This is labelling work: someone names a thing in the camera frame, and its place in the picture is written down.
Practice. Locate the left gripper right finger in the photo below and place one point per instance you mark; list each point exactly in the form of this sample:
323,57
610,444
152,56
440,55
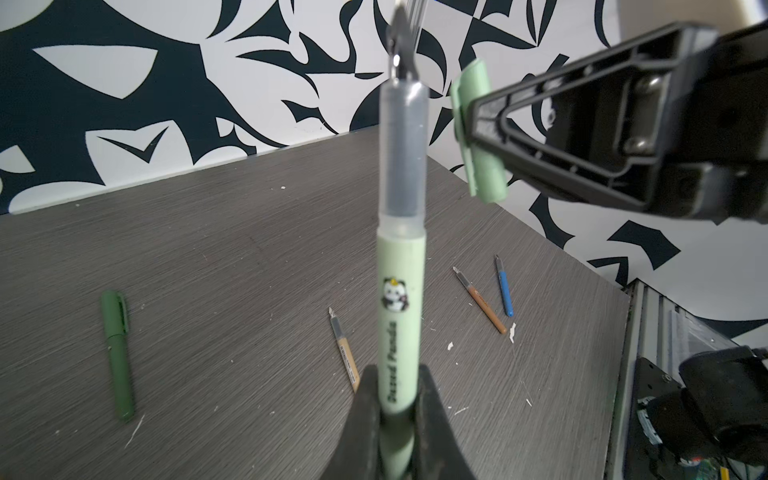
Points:
437,452

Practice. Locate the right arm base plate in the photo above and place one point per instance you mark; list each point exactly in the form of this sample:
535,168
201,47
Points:
645,456

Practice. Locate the tan pen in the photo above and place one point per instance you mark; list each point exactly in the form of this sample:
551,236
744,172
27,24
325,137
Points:
344,350
480,301

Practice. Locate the blue pen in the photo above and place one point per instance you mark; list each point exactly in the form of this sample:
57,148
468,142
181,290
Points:
504,286

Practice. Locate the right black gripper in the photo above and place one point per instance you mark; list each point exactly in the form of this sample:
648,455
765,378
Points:
597,130

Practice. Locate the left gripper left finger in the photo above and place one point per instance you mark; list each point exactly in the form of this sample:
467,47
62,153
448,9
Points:
356,455

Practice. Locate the green pen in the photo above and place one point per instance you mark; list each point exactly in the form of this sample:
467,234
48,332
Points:
115,322
401,241

